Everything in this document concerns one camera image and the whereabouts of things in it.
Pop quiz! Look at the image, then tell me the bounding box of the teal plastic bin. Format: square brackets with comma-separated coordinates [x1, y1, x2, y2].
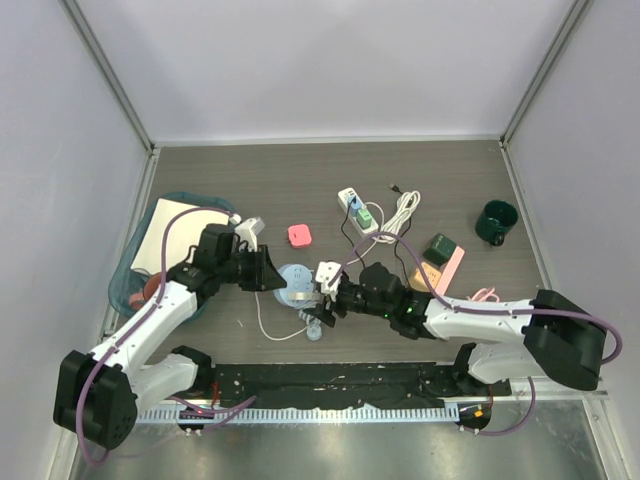
[108, 192, 236, 318]

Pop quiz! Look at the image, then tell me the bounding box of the dark green mug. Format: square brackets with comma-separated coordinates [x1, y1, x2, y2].
[475, 200, 519, 247]

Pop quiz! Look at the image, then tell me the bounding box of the pink power strip with cable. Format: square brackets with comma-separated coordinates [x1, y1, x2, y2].
[434, 246, 500, 303]

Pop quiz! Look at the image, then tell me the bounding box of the blue plug adapter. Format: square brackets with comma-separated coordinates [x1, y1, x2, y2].
[348, 196, 362, 216]

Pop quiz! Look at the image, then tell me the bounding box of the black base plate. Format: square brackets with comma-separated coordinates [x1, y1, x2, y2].
[154, 362, 514, 409]

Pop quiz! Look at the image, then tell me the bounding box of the round blue power socket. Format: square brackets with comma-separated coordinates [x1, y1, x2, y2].
[274, 264, 322, 341]

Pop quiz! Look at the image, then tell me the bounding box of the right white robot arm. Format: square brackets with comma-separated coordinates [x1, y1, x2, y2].
[308, 262, 608, 395]

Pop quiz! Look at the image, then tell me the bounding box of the pink square plug adapter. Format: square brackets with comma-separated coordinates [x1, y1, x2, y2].
[286, 223, 312, 249]

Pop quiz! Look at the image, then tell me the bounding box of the dark green cube socket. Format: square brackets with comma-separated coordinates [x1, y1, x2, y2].
[423, 233, 457, 267]

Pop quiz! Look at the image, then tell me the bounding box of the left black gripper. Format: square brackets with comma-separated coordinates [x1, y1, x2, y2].
[217, 245, 286, 292]

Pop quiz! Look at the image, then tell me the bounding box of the white power strip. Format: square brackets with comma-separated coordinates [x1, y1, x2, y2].
[337, 187, 379, 237]

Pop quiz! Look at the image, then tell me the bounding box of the white paper pad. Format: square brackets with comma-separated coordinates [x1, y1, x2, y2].
[130, 198, 234, 274]

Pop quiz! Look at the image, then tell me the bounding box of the green plug adapter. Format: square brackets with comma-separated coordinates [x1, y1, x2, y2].
[356, 208, 373, 230]

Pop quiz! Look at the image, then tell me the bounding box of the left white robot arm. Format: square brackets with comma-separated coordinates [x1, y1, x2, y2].
[53, 217, 286, 450]

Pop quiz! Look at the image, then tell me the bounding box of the white square plug adapter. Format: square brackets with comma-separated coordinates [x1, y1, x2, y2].
[288, 292, 324, 302]

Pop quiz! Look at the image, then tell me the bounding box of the white coiled cable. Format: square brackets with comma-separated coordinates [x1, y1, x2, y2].
[372, 190, 422, 246]

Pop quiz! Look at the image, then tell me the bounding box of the thin white usb cable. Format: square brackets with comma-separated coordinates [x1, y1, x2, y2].
[254, 202, 386, 342]

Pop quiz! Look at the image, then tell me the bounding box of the thin black cable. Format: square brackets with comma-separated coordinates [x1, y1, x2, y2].
[339, 183, 416, 289]

